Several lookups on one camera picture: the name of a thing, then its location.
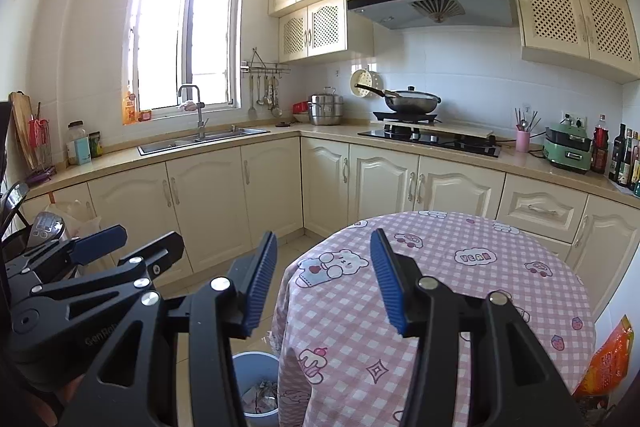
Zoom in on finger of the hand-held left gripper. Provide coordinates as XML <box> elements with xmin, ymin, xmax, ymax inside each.
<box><xmin>5</xmin><ymin>225</ymin><xmax>129</xmax><ymax>293</ymax></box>
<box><xmin>30</xmin><ymin>232</ymin><xmax>185</xmax><ymax>316</ymax></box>

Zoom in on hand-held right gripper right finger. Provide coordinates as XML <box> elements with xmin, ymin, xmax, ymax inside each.
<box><xmin>370</xmin><ymin>228</ymin><xmax>587</xmax><ymax>427</ymax></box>

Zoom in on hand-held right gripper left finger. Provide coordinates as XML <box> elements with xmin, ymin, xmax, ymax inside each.
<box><xmin>57</xmin><ymin>231</ymin><xmax>279</xmax><ymax>427</ymax></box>

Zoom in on translucent plastic bag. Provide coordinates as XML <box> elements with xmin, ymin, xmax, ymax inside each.
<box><xmin>44</xmin><ymin>198</ymin><xmax>104</xmax><ymax>241</ymax></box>

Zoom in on silver rice cooker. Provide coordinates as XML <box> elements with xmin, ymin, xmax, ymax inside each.
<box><xmin>25</xmin><ymin>211</ymin><xmax>69</xmax><ymax>251</ymax></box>

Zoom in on cream base cabinets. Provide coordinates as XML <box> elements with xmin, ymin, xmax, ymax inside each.
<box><xmin>20</xmin><ymin>132</ymin><xmax>640</xmax><ymax>323</ymax></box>

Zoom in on purple drying rack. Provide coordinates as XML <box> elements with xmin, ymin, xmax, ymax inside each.
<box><xmin>22</xmin><ymin>164</ymin><xmax>59</xmax><ymax>188</ymax></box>

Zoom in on white lidded jar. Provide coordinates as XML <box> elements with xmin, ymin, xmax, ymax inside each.
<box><xmin>66</xmin><ymin>121</ymin><xmax>94</xmax><ymax>166</ymax></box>

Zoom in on steel sink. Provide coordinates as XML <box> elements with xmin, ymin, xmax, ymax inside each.
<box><xmin>137</xmin><ymin>126</ymin><xmax>271</xmax><ymax>157</ymax></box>

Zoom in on red kitchen utensils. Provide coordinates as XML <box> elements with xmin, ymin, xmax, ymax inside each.
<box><xmin>27</xmin><ymin>104</ymin><xmax>51</xmax><ymax>168</ymax></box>

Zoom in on orange bottle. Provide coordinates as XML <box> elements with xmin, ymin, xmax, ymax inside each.
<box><xmin>122</xmin><ymin>92</ymin><xmax>139</xmax><ymax>126</ymax></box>

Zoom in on steel faucet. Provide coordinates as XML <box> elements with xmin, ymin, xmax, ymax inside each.
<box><xmin>177</xmin><ymin>84</ymin><xmax>210</xmax><ymax>140</ymax></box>

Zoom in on wooden cutting boards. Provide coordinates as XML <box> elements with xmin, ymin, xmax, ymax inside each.
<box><xmin>9</xmin><ymin>91</ymin><xmax>44</xmax><ymax>173</ymax></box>

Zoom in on black glass gas hob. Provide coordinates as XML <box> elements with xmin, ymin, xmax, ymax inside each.
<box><xmin>357</xmin><ymin>127</ymin><xmax>503</xmax><ymax>159</ymax></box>

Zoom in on black pan support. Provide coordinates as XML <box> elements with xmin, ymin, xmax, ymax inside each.
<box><xmin>372</xmin><ymin>109</ymin><xmax>442</xmax><ymax>124</ymax></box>

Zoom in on hanging steel skimmer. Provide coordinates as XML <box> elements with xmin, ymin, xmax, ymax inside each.
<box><xmin>270</xmin><ymin>77</ymin><xmax>284</xmax><ymax>118</ymax></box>

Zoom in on steel steamer pot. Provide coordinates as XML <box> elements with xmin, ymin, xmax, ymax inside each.
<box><xmin>306</xmin><ymin>87</ymin><xmax>346</xmax><ymax>127</ymax></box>

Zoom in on steel wok with lid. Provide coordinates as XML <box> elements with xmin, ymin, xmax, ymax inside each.
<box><xmin>354</xmin><ymin>83</ymin><xmax>442</xmax><ymax>114</ymax></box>

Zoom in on cream perforated colander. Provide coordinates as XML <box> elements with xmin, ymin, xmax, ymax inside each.
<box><xmin>350</xmin><ymin>68</ymin><xmax>382</xmax><ymax>100</ymax></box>

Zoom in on kitchen window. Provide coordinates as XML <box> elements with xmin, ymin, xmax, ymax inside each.
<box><xmin>122</xmin><ymin>0</ymin><xmax>246</xmax><ymax>126</ymax></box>

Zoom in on green electric cooker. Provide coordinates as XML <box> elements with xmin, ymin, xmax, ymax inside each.
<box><xmin>542</xmin><ymin>119</ymin><xmax>592</xmax><ymax>176</ymax></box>

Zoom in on orange plastic bag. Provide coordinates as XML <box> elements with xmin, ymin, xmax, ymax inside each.
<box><xmin>572</xmin><ymin>314</ymin><xmax>636</xmax><ymax>401</ymax></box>

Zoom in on small cream lattice cabinet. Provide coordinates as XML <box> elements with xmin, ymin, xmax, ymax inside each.
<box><xmin>277</xmin><ymin>0</ymin><xmax>376</xmax><ymax>64</ymax></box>

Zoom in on dark bottle red label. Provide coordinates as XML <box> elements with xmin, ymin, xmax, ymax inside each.
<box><xmin>590</xmin><ymin>114</ymin><xmax>611</xmax><ymax>176</ymax></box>

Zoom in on dark wine bottle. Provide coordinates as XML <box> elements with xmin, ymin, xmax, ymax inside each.
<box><xmin>622</xmin><ymin>131</ymin><xmax>637</xmax><ymax>188</ymax></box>
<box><xmin>609</xmin><ymin>123</ymin><xmax>629</xmax><ymax>183</ymax></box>

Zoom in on brown sauce bottle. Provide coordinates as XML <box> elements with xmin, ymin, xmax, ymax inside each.
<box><xmin>631</xmin><ymin>133</ymin><xmax>640</xmax><ymax>194</ymax></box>

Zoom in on large cream lattice cabinet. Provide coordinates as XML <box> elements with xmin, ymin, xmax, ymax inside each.
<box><xmin>507</xmin><ymin>0</ymin><xmax>640</xmax><ymax>84</ymax></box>

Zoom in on black metal frame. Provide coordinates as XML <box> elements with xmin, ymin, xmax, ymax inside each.
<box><xmin>0</xmin><ymin>181</ymin><xmax>32</xmax><ymax>258</ymax></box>

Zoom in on wall utensil rack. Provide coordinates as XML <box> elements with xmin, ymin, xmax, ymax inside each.
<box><xmin>241</xmin><ymin>47</ymin><xmax>292</xmax><ymax>76</ymax></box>

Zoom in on white wall socket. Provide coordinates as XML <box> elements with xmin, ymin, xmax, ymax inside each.
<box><xmin>560</xmin><ymin>109</ymin><xmax>587</xmax><ymax>130</ymax></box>

